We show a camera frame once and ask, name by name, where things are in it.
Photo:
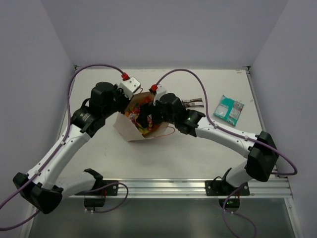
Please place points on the right black base bracket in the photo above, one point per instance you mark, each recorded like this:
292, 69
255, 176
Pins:
219, 187

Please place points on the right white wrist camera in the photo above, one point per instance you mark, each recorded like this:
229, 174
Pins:
158, 91

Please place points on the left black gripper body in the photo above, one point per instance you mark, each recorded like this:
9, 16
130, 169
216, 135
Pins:
124, 101

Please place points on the teal snack packet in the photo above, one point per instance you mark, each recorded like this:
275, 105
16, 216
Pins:
228, 110

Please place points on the colourful candy packet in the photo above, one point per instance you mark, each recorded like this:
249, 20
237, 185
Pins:
133, 113

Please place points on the aluminium mounting rail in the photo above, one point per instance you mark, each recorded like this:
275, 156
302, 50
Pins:
194, 188

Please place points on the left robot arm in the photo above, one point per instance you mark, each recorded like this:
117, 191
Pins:
42, 186

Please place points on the brown chocolate bar wrapper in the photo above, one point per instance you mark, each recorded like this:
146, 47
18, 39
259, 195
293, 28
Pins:
197, 102

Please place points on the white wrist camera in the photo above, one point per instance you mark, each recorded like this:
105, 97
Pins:
130, 87
158, 91

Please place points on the white paper bag orange handles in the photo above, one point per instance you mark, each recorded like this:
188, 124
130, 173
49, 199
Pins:
130, 133

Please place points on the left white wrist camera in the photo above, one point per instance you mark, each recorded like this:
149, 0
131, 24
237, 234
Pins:
130, 87

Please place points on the left black base bracket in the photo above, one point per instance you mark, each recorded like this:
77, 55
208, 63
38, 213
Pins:
96, 197

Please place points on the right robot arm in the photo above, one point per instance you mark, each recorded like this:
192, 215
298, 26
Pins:
257, 149

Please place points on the black base bracket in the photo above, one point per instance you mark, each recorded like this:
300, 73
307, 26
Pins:
219, 187
96, 197

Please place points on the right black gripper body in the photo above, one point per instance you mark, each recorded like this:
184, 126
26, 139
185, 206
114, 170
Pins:
159, 116

